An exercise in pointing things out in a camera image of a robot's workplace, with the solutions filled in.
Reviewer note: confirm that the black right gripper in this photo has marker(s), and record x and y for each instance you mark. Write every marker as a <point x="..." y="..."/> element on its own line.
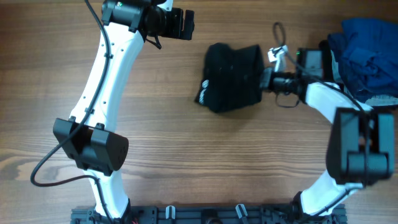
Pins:
<point x="267" y="74"/>

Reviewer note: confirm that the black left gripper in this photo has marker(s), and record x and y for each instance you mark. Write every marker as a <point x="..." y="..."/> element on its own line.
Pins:
<point x="175" y="29"/>

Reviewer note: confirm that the black t-shirt with white logo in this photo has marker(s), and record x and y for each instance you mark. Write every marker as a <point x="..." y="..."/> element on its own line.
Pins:
<point x="231" y="78"/>

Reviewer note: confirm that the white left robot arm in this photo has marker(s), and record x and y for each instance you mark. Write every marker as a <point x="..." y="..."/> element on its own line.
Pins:
<point x="88" y="136"/>

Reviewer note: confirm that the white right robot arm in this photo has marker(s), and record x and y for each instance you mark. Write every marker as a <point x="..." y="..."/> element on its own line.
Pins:
<point x="360" y="150"/>

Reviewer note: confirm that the blue clothes pile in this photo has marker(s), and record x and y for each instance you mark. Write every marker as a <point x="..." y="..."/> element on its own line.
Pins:
<point x="363" y="58"/>

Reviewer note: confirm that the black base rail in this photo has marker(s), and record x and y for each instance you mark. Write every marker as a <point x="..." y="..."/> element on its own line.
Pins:
<point x="271" y="213"/>

